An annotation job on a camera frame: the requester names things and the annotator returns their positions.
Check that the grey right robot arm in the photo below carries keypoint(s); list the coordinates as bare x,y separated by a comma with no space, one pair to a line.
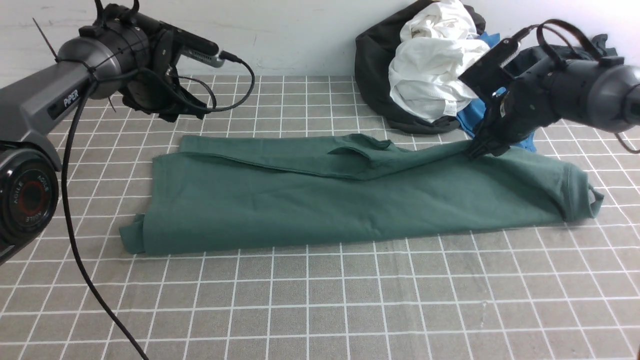
602,94

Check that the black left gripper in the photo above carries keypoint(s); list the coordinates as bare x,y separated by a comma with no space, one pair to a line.
156,91

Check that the checkered grey tablecloth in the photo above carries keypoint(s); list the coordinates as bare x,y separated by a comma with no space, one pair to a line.
565,292

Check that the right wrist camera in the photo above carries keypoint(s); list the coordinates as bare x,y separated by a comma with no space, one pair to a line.
487,75

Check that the green long-sleeved shirt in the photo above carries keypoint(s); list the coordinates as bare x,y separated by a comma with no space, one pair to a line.
227,193

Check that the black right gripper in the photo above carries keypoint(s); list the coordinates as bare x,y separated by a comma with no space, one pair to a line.
514,113

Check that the blue shirt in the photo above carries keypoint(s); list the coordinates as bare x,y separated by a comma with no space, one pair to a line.
469,117

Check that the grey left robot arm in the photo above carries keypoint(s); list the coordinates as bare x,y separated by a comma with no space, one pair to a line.
136,61

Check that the dark grey crumpled shirt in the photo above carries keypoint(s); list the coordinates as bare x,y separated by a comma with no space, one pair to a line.
532,55

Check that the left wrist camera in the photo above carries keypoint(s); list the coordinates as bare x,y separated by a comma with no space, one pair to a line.
167,43

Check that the black garment under white shirt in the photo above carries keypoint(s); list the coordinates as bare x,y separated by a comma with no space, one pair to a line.
375,49

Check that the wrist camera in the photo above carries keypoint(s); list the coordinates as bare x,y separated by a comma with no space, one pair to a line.
167,43
487,75

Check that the white shirt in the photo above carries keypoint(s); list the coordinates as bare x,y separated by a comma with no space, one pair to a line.
436,46

